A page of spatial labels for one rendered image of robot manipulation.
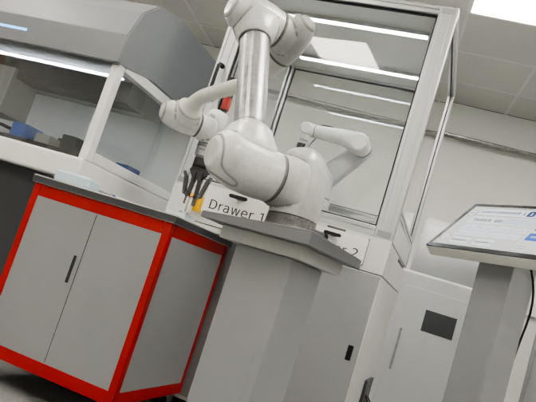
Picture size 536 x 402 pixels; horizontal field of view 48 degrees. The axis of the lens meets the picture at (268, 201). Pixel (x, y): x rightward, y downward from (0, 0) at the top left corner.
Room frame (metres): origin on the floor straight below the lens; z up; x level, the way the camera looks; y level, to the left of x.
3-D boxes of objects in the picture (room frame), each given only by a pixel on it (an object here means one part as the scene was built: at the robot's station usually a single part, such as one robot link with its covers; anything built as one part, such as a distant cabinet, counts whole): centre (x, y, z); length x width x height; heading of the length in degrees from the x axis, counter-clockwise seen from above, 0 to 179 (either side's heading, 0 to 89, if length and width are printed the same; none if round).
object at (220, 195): (2.28, 0.10, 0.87); 0.29 x 0.02 x 0.11; 71
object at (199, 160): (2.45, 0.31, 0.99); 0.08 x 0.07 x 0.09; 76
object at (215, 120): (2.44, 0.32, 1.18); 0.13 x 0.11 x 0.16; 119
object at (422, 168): (2.86, -0.67, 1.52); 0.87 x 0.01 x 0.86; 161
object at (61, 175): (2.29, 0.71, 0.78); 0.15 x 0.10 x 0.04; 78
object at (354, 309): (3.02, -0.21, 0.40); 1.03 x 0.95 x 0.80; 71
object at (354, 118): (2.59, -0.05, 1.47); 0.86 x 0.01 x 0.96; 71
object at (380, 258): (3.02, -0.20, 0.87); 1.02 x 0.95 x 0.14; 71
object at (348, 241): (2.47, -0.30, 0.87); 0.29 x 0.02 x 0.11; 71
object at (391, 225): (3.02, -0.20, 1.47); 1.02 x 0.95 x 1.04; 71
